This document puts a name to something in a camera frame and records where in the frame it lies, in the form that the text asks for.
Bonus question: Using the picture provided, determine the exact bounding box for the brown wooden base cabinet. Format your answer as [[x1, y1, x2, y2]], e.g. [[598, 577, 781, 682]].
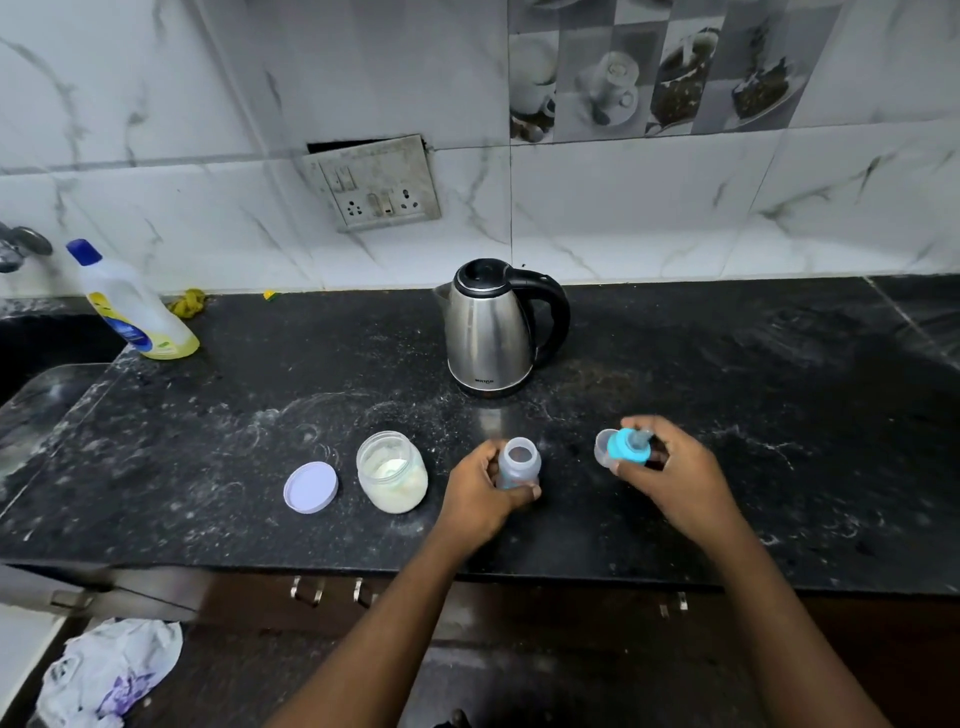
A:
[[112, 568, 960, 728]]

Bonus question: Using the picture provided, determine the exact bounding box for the person's left forearm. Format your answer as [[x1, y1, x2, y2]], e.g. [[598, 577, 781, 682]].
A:
[[264, 534, 490, 728]]

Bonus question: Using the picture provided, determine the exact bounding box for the blue bottle cap clear cover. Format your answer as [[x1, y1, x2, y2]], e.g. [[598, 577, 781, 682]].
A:
[[594, 426, 655, 471]]

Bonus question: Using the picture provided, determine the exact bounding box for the dark kitchen sink basin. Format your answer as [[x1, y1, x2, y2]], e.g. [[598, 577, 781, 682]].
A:
[[0, 313, 130, 410]]

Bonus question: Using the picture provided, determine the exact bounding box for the dish liquid bottle blue cap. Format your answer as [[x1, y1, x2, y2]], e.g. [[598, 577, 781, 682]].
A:
[[66, 238, 201, 361]]

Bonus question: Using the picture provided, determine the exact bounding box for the white crumpled plastic bag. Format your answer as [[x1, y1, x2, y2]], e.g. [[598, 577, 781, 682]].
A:
[[33, 617, 185, 728]]

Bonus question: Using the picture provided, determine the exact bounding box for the white wall socket switchboard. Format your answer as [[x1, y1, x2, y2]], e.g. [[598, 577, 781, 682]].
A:
[[301, 133, 443, 234]]

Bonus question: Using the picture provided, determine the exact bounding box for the person's right hand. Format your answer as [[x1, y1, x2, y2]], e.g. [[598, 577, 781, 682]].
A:
[[609, 414, 751, 553]]

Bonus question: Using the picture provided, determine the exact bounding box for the person's left hand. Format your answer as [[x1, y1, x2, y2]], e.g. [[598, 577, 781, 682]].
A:
[[437, 438, 543, 564]]

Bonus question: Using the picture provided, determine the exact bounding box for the person's right forearm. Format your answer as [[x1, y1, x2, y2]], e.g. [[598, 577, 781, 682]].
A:
[[703, 516, 895, 728]]

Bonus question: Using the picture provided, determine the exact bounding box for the clear baby feeding bottle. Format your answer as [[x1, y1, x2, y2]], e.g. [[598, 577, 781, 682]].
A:
[[496, 437, 543, 492]]

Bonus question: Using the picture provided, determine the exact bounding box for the clear jar of white powder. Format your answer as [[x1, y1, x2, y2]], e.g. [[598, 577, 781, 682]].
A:
[[355, 430, 429, 516]]

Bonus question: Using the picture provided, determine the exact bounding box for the metal water tap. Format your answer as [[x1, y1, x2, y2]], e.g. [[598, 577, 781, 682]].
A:
[[0, 222, 54, 275]]

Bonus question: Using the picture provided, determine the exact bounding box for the white round jar lid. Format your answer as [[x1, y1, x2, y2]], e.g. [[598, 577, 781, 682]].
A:
[[282, 461, 340, 516]]

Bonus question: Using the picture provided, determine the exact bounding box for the stainless steel electric kettle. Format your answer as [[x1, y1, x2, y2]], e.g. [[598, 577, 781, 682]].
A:
[[433, 258, 572, 399]]

